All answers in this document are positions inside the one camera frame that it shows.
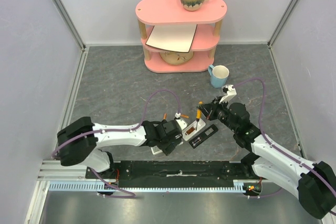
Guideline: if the purple cable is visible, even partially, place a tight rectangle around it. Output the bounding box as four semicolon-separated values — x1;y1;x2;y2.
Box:
52;89;183;198
233;77;336;209

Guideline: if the blue slotted cable duct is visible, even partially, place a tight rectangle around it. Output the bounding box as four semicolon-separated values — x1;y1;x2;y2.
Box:
48;181;248;193

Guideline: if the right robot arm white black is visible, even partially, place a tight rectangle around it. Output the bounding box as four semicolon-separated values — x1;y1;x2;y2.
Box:
197;98;335;219

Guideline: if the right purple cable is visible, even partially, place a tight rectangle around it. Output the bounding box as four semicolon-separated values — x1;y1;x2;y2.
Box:
233;77;336;209

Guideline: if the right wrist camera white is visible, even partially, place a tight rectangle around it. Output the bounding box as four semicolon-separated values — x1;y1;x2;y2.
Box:
219;84;237;104

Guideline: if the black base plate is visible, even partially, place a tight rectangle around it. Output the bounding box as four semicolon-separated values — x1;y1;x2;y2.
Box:
98;161;259;188

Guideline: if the pink three tier shelf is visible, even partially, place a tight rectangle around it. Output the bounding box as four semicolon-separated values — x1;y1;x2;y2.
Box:
135;0;227;73

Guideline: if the light blue mug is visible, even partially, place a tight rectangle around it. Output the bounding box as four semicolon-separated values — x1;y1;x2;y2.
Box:
208;65;229;88

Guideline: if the beige floral bowl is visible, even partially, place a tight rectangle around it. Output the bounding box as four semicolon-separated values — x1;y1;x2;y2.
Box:
159;51;194;66

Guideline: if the white board black edge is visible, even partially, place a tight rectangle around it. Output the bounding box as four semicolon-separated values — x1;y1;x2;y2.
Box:
145;24;197;52

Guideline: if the black remote control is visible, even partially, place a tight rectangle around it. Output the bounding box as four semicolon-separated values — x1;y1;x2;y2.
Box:
189;124;218;149

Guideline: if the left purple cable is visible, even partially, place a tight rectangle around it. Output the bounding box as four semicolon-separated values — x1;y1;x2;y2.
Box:
52;89;183;198

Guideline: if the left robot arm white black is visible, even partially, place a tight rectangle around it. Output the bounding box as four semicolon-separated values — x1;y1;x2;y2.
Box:
55;116;187;178

